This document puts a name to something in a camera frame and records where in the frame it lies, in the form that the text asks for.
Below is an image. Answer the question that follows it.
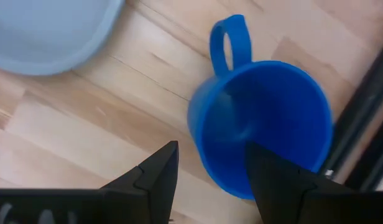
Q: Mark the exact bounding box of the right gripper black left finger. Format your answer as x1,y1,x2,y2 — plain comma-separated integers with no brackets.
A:
99,140,180,224

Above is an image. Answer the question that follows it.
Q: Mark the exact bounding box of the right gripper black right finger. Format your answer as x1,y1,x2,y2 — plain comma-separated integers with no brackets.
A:
244,140,356,224

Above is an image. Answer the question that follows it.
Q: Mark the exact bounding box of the blue plastic cup with handle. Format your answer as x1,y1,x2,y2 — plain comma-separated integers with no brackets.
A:
187,14,335,200

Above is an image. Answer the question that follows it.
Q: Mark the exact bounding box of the grey plastic tray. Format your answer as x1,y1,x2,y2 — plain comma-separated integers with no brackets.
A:
0,0,126,77

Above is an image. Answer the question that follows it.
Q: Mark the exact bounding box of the black metal table frame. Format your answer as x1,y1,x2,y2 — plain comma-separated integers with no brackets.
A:
318,37,383,191

